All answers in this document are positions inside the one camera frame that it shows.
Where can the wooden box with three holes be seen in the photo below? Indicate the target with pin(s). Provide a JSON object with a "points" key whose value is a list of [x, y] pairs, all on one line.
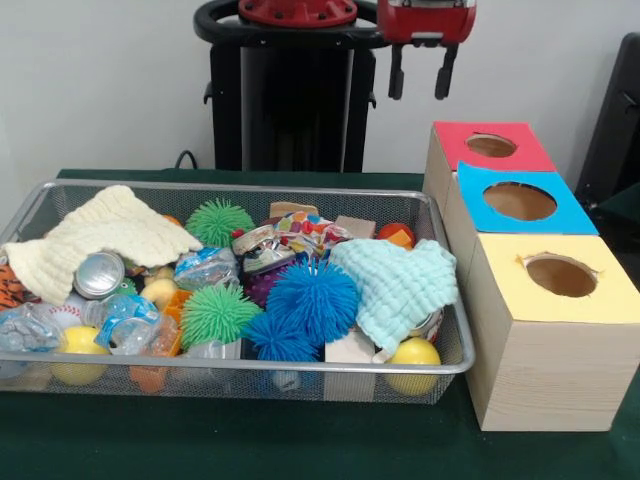
{"points": [[550, 375]]}

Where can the mint waffle cloth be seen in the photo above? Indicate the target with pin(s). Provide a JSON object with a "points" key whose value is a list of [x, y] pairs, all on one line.
{"points": [[400, 285]]}

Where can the silver mesh bin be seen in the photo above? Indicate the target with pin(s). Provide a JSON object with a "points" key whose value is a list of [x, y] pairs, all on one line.
{"points": [[210, 385]]}

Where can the silver drink can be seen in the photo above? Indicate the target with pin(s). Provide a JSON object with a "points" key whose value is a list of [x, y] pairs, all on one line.
{"points": [[97, 275]]}

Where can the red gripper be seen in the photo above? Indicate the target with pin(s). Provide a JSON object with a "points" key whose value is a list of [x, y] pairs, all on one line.
{"points": [[425, 20]]}

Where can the large blue spiky ball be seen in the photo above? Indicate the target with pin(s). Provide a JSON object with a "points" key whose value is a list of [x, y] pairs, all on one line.
{"points": [[312, 300]]}

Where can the green spiky ball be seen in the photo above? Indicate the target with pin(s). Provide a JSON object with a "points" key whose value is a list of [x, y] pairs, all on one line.
{"points": [[217, 315], [220, 222]]}

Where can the dark green table cloth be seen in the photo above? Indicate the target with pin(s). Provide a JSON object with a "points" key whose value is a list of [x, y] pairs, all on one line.
{"points": [[250, 440], [625, 202]]}

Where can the red robot base flange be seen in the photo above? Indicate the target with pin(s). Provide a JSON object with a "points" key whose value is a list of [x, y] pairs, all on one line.
{"points": [[300, 12]]}

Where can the yellow plush toy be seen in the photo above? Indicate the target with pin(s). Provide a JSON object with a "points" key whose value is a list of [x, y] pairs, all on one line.
{"points": [[160, 291]]}

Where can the cream waffle cloth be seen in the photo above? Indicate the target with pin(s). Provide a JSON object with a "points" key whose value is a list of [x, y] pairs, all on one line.
{"points": [[115, 225]]}

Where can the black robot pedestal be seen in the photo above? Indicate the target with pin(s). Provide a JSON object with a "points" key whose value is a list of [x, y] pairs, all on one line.
{"points": [[295, 100]]}

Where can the black upright panel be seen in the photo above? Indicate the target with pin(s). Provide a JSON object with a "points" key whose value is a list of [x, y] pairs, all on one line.
{"points": [[615, 125]]}

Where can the yellow plastic ball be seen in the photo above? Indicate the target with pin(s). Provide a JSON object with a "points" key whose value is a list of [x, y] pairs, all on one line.
{"points": [[80, 342], [415, 355]]}

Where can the small blue spiky ball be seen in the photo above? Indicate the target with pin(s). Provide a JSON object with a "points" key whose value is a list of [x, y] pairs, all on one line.
{"points": [[277, 337]]}

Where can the white baseball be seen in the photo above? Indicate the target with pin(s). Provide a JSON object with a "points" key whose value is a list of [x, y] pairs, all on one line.
{"points": [[67, 312]]}

